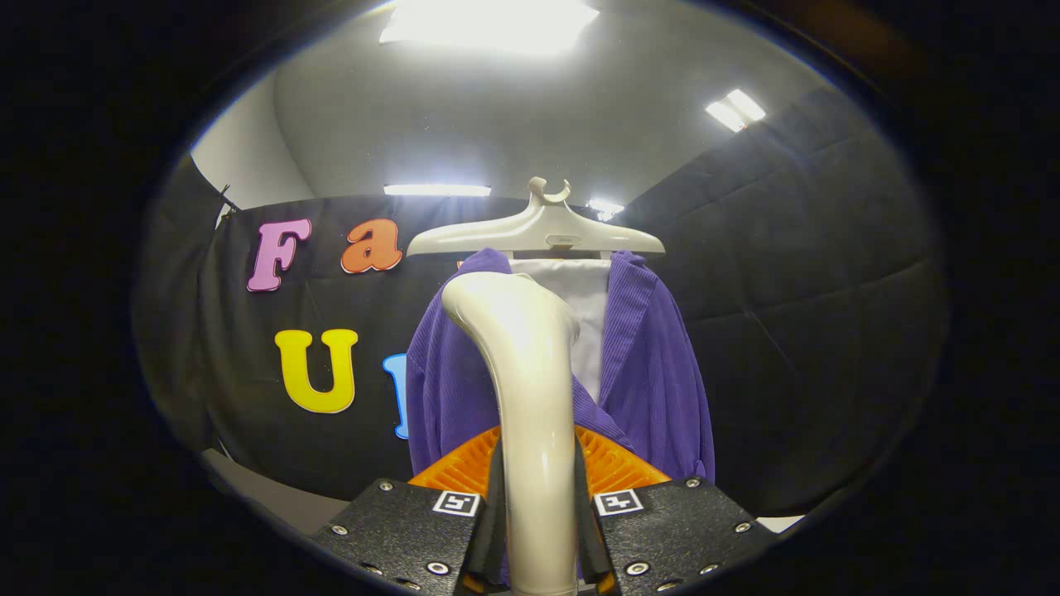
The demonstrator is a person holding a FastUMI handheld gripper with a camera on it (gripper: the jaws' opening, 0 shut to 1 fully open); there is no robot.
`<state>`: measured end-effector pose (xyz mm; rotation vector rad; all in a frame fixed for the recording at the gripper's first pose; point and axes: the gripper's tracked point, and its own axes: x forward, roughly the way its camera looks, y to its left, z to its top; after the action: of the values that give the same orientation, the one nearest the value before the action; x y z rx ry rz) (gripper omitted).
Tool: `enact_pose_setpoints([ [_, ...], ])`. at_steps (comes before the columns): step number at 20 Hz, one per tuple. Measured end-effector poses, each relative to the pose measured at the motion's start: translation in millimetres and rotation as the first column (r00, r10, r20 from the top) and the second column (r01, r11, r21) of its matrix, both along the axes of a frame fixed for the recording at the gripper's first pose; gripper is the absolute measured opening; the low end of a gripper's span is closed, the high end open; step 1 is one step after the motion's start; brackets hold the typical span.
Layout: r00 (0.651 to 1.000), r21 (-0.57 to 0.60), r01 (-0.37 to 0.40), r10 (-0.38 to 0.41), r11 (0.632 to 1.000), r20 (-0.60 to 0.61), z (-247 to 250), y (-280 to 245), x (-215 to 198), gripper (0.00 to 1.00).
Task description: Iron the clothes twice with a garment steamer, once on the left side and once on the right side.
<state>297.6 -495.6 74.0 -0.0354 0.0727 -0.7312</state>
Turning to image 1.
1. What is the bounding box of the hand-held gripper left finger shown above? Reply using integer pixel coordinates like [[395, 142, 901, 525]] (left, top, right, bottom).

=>
[[311, 425, 508, 596]]

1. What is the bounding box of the long ceiling light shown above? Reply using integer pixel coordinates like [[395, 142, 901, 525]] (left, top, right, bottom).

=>
[[383, 183, 492, 198]]

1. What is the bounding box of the purple corduroy jacket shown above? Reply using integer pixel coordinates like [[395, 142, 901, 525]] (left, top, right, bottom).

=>
[[404, 247, 717, 485]]

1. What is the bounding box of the white clothes hanger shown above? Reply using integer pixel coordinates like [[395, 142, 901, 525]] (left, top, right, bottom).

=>
[[406, 176, 666, 259]]

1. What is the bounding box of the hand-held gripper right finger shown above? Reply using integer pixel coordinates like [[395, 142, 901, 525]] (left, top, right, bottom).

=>
[[573, 425, 779, 596]]

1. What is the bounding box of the double ceiling light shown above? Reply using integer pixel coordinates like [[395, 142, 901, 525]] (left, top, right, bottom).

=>
[[704, 88, 767, 133]]

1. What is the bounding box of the large ceiling light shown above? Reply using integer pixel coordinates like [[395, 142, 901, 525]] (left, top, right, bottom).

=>
[[379, 0, 600, 57]]

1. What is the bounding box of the white garment steamer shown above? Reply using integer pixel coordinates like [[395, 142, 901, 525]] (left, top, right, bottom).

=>
[[441, 272, 582, 596]]

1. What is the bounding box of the white shirt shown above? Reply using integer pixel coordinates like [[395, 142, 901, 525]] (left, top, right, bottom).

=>
[[507, 257, 614, 406]]

